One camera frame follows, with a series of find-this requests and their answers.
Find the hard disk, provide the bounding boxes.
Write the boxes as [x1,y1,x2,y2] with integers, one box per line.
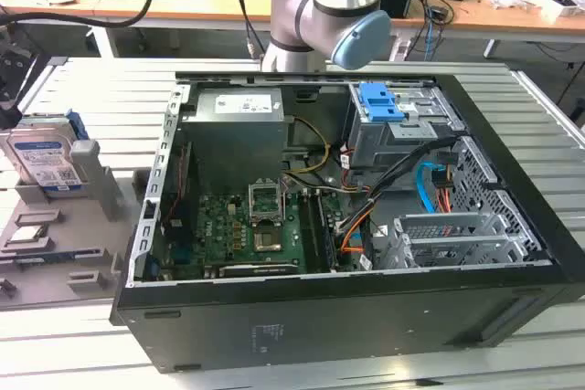
[0,110,90,200]

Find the blue disk bay latch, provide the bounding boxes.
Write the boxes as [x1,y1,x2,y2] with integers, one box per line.
[358,82,409,123]

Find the metal disk bay cage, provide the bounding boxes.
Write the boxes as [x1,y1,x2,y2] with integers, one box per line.
[346,83,463,173]

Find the grey parts rack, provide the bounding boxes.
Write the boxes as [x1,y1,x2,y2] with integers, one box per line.
[0,138,153,314]

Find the silver CPU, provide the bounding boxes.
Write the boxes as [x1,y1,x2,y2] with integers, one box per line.
[8,225,49,246]

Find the RAM stick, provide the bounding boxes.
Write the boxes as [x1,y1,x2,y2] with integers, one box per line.
[16,248,104,269]
[316,193,341,271]

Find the wooden desk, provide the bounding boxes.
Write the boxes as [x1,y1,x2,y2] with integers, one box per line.
[0,0,585,45]

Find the grey power supply unit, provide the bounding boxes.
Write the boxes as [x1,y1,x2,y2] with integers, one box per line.
[180,88,294,181]

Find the green motherboard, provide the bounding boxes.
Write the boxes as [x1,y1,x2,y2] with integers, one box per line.
[154,188,363,279]

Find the metal socket cover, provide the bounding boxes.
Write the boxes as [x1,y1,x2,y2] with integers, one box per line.
[246,177,288,227]

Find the CPU socket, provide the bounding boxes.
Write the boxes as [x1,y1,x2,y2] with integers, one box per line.
[252,223,287,253]

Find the black graphics card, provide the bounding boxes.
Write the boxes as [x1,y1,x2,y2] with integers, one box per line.
[218,263,301,279]

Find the black open PC case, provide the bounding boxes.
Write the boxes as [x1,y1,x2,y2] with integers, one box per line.
[108,70,585,375]

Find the silver perforated drive cage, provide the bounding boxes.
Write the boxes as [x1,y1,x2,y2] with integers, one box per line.
[391,213,532,270]

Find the thin black cable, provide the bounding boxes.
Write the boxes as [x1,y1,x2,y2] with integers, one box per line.
[229,0,267,58]

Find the yellow and black wire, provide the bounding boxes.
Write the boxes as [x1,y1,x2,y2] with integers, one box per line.
[282,116,333,177]

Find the orange wire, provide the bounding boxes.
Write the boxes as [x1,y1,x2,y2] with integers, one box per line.
[339,209,381,255]

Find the black sleeved wire bundle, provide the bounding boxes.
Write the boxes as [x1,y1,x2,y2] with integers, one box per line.
[359,135,458,269]

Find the blue hanging cable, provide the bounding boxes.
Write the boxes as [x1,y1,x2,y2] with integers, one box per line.
[421,18,436,62]

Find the light blue wire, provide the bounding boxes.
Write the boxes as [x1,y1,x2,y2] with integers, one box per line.
[416,162,441,215]

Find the red and orange wires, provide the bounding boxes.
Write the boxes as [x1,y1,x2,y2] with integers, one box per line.
[435,165,454,214]

